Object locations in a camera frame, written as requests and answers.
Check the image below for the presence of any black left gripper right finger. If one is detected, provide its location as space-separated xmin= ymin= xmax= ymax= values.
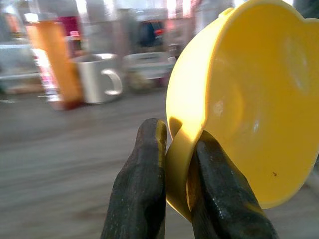
xmin=191 ymin=130 xmax=279 ymax=239

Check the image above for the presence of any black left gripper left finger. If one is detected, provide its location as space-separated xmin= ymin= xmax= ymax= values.
xmin=100 ymin=117 xmax=168 ymax=239

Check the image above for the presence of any yellow plastic bowl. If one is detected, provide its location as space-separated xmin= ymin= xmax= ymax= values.
xmin=164 ymin=0 xmax=319 ymax=223

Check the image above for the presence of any grey wood-top table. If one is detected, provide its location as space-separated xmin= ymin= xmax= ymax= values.
xmin=0 ymin=91 xmax=319 ymax=239

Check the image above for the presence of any white ceramic mug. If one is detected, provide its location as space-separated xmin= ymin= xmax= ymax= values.
xmin=71 ymin=52 xmax=124 ymax=105

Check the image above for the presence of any small clear lidded container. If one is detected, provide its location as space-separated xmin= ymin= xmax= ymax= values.
xmin=123 ymin=51 xmax=175 ymax=93

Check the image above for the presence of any orange sauce squeeze bottle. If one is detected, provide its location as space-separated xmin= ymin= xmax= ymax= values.
xmin=24 ymin=13 xmax=83 ymax=111

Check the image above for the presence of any clear plastic tub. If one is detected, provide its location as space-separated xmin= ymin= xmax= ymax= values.
xmin=0 ymin=43 xmax=43 ymax=93

